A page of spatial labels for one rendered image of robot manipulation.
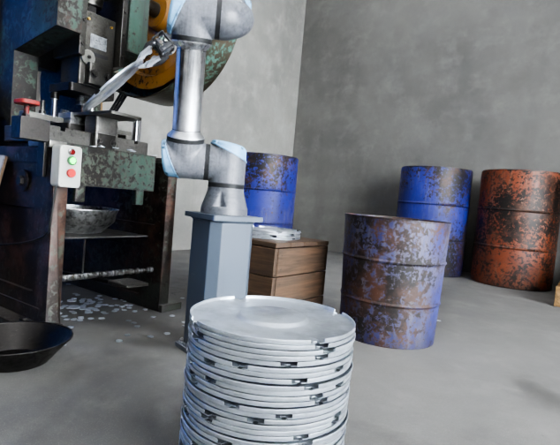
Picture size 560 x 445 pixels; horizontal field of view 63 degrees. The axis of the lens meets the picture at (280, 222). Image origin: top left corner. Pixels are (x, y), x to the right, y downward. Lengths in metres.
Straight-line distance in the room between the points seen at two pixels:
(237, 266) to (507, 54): 3.66
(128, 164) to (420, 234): 1.14
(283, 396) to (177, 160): 0.89
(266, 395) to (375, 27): 4.68
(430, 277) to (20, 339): 1.38
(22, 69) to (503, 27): 3.83
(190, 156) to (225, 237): 0.27
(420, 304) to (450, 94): 3.14
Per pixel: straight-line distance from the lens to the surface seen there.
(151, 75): 2.34
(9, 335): 1.63
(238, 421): 0.74
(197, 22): 1.41
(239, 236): 1.44
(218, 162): 1.44
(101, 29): 2.08
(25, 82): 2.17
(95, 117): 1.90
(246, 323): 0.78
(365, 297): 1.77
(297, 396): 0.74
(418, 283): 1.76
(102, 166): 1.83
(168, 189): 1.95
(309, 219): 5.10
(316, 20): 5.54
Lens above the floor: 0.52
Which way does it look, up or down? 3 degrees down
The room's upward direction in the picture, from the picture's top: 5 degrees clockwise
